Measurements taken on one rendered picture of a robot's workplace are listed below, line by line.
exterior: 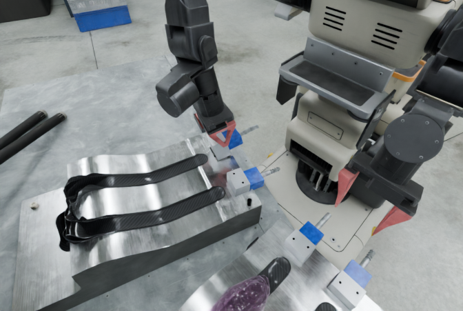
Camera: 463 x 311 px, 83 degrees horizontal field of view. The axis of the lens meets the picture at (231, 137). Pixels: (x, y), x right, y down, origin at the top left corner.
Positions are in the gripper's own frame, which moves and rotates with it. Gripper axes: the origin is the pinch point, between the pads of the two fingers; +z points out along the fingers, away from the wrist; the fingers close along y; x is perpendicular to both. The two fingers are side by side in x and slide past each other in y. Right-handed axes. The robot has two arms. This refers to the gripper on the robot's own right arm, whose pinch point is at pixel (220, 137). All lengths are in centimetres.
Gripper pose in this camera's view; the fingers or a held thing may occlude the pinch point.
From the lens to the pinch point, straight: 65.2
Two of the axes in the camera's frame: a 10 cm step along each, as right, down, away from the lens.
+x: 8.9, -4.1, 1.7
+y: 4.0, 5.7, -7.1
